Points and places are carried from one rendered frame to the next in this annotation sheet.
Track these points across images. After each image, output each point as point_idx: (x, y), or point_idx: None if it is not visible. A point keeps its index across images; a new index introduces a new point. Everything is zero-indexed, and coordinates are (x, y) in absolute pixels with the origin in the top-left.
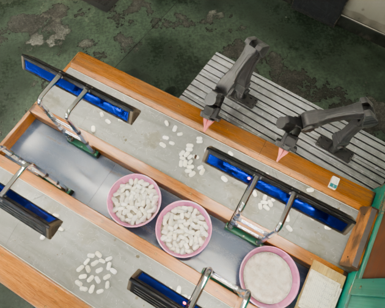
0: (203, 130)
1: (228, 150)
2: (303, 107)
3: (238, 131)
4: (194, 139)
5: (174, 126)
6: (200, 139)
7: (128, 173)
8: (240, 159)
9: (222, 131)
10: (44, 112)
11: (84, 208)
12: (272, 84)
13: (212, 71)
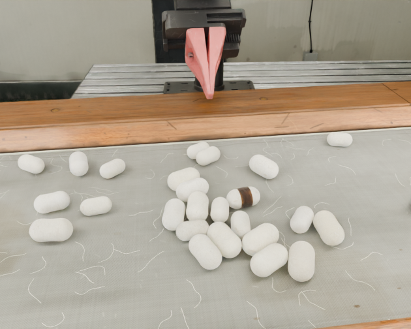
0: (191, 130)
1: (318, 141)
2: (338, 67)
3: (296, 92)
4: (179, 163)
5: (72, 153)
6: (204, 147)
7: None
8: (380, 143)
9: (254, 106)
10: None
11: None
12: (250, 64)
13: (107, 83)
